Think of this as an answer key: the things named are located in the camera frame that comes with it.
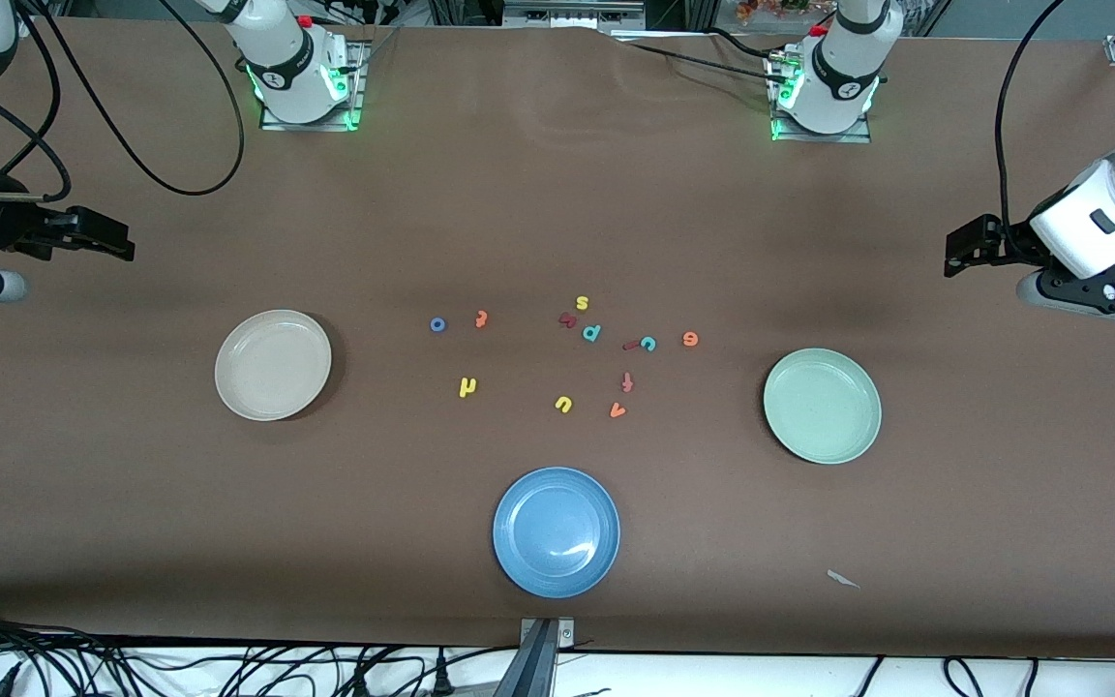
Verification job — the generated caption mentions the beige round plate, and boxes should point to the beige round plate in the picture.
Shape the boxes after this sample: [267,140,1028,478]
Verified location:
[215,310,333,422]

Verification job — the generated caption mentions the green round plate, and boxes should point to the green round plate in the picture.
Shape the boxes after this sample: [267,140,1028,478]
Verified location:
[763,348,883,466]

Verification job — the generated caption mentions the brown table cover sheet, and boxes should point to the brown table cover sheet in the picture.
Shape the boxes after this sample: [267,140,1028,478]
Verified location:
[0,17,1115,661]

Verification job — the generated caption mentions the orange artificial flowers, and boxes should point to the orange artificial flowers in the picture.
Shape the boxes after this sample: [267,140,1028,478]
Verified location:
[737,0,839,22]

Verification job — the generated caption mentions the blue round plate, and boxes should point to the blue round plate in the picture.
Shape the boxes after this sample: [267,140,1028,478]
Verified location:
[493,467,621,599]

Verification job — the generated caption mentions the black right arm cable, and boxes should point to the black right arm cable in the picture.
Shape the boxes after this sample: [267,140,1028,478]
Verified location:
[0,0,246,204]

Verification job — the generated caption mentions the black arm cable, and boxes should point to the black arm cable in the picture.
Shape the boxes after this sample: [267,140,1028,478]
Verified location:
[996,0,1070,238]
[0,0,246,204]

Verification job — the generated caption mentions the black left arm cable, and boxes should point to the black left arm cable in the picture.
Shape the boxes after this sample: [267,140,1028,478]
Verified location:
[996,0,1070,238]

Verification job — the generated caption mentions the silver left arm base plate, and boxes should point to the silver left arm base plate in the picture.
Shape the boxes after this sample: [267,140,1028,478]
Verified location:
[768,48,873,144]

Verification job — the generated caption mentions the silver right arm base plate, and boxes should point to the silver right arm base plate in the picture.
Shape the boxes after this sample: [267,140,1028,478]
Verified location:
[259,39,370,132]

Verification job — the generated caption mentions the black base cable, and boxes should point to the black base cable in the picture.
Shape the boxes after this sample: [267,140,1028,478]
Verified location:
[698,24,800,61]
[611,37,796,88]

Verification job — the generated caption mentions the aluminium frame rail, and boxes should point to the aluminium frame rail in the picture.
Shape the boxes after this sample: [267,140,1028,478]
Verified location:
[504,0,646,28]

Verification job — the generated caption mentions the silver bracket plate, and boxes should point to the silver bracket plate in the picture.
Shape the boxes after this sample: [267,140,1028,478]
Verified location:
[519,618,576,648]

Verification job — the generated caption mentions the grey camera pole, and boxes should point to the grey camera pole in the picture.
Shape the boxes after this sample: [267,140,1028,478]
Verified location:
[493,620,558,697]

